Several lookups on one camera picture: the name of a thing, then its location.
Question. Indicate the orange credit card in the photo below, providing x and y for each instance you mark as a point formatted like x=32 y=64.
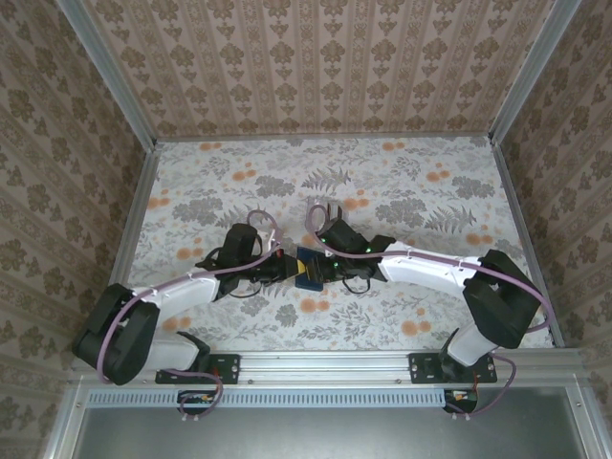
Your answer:
x=302 y=264

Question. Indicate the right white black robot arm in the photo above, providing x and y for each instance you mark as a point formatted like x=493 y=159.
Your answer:
x=421 y=270

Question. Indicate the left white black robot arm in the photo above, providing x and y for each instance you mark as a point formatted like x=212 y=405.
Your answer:
x=181 y=291

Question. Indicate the floral table cover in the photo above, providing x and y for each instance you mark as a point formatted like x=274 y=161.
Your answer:
x=239 y=167

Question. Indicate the grey metal panel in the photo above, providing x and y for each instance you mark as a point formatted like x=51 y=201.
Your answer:
x=325 y=435

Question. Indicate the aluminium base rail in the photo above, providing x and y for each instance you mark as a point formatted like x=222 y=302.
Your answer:
x=325 y=365

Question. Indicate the aluminium table end rail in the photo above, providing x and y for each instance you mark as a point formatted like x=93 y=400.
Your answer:
x=325 y=139

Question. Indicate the aluminium table side rail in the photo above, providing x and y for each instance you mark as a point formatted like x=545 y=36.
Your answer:
x=129 y=239
x=525 y=239

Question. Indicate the aluminium frame post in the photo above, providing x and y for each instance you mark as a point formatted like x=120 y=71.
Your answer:
x=111 y=76
x=531 y=72

